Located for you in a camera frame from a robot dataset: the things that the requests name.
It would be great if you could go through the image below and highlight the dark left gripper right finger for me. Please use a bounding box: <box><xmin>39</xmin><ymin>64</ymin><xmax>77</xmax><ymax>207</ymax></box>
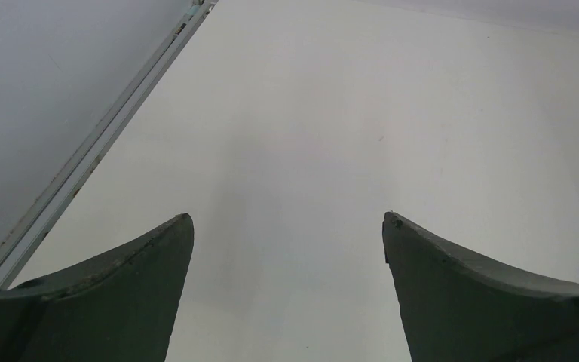
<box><xmin>382</xmin><ymin>212</ymin><xmax>579</xmax><ymax>361</ymax></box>

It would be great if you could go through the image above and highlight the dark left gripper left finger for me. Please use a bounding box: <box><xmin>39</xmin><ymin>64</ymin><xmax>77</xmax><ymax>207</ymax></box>
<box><xmin>0</xmin><ymin>214</ymin><xmax>194</xmax><ymax>361</ymax></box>

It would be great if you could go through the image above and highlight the aluminium frame rail left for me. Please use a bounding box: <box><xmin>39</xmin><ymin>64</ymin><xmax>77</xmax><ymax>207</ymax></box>
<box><xmin>0</xmin><ymin>1</ymin><xmax>214</xmax><ymax>288</ymax></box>

